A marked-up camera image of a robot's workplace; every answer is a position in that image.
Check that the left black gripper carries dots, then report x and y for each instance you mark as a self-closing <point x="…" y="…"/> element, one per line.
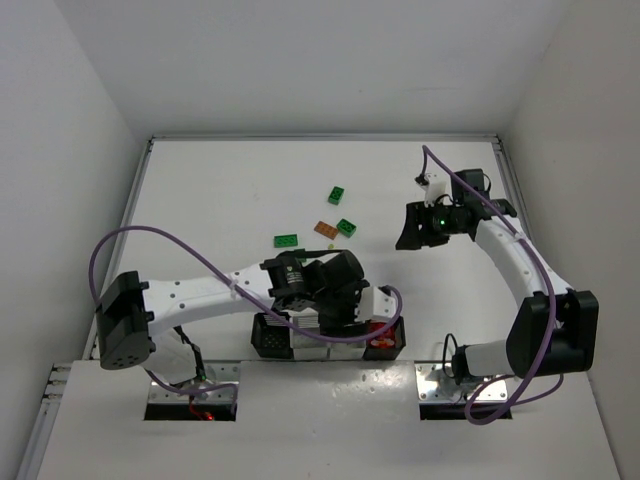
<point x="342" y="310"/>

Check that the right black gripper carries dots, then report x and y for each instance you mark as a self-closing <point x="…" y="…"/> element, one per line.
<point x="422" y="226"/>

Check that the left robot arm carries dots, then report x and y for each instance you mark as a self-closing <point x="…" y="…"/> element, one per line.
<point x="138" y="321"/>

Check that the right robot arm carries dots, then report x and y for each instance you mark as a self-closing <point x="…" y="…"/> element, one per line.
<point x="555" y="328"/>

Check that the right white bin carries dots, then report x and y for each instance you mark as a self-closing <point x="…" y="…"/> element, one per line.
<point x="346" y="351"/>

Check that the white bin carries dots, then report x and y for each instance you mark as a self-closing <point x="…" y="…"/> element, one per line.
<point x="346" y="351"/>
<point x="305" y="348"/>

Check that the left white bin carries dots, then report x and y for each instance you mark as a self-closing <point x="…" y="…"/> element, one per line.
<point x="305" y="348"/>

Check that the far right black bin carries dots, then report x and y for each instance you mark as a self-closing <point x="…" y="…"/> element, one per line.
<point x="397" y="333"/>

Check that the black bin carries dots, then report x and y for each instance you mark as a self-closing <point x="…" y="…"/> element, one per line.
<point x="270" y="338"/>
<point x="397" y="333"/>

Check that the far left black bin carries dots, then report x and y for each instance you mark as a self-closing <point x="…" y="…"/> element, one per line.
<point x="270" y="338"/>

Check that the tan lego plate upper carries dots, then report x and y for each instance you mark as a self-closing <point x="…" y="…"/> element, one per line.
<point x="326" y="230"/>

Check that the long green lego brick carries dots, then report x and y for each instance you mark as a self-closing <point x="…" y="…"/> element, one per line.
<point x="285" y="241"/>

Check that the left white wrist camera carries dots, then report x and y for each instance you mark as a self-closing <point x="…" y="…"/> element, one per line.
<point x="375" y="305"/>

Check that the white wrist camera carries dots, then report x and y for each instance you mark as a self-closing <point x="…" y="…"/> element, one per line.
<point x="434" y="186"/>
<point x="375" y="305"/>

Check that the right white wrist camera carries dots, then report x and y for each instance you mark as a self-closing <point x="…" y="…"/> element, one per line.
<point x="434" y="186"/>

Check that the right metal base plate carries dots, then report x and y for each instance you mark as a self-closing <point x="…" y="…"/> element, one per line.
<point x="435" y="387"/>

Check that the metal base plate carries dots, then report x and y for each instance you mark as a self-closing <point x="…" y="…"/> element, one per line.
<point x="219" y="385"/>
<point x="435" y="387"/>

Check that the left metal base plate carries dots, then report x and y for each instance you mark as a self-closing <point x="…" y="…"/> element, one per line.
<point x="219" y="385"/>

